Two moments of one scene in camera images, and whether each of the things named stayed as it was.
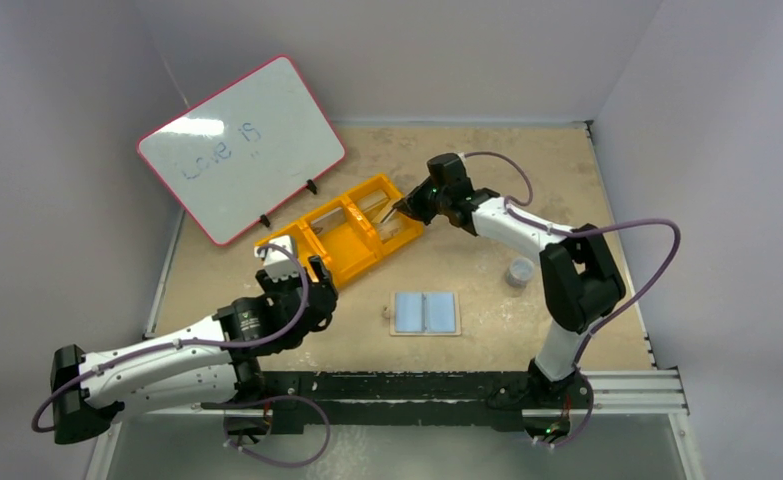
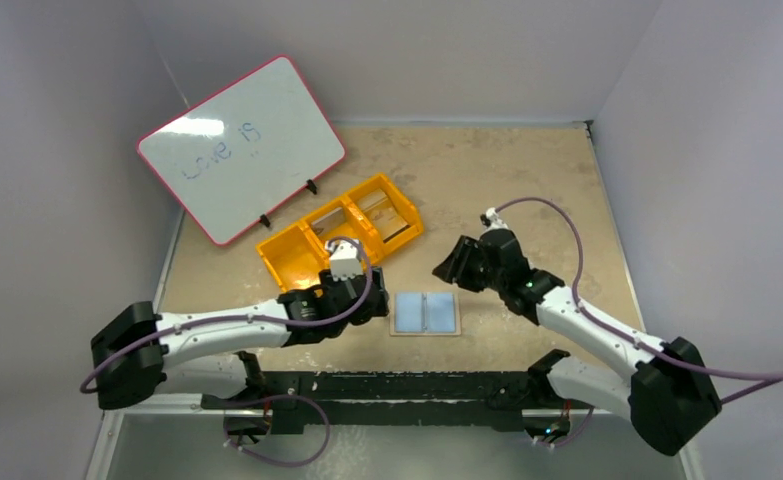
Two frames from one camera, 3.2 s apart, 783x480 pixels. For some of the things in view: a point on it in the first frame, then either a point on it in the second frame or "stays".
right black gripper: (415, 203) → (473, 262)
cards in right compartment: (395, 222) stays
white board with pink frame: (237, 156) stays
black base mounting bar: (405, 401) stays
